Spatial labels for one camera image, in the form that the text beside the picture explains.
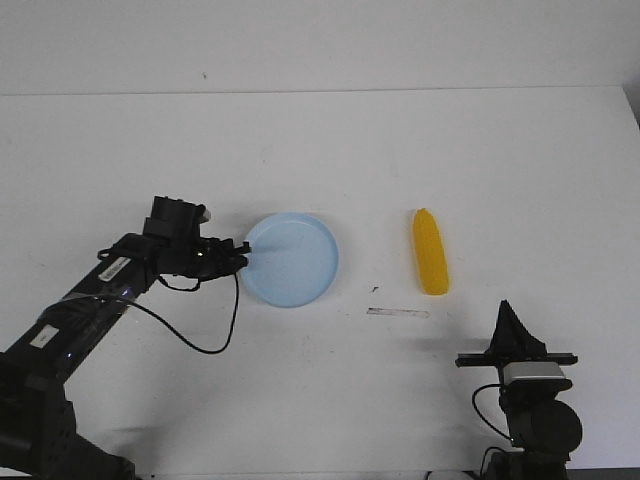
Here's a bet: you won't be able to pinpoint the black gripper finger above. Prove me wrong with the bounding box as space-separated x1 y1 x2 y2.
227 256 248 274
509 307 546 355
489 300 511 356
232 241 250 253

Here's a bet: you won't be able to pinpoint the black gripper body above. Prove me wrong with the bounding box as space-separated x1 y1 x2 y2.
142 196 235 280
455 353 578 368

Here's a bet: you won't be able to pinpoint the light blue plate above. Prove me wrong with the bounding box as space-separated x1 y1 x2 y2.
241 212 339 308

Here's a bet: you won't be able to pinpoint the yellow corn cob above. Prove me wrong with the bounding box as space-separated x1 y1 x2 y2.
412 209 450 296

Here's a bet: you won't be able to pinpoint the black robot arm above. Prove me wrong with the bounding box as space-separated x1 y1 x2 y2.
455 300 583 479
1 197 251 479

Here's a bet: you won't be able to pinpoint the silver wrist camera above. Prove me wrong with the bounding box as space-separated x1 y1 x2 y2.
502 361 573 392

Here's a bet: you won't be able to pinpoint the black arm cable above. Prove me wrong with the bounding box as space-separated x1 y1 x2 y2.
471 382 516 469
97 244 241 356

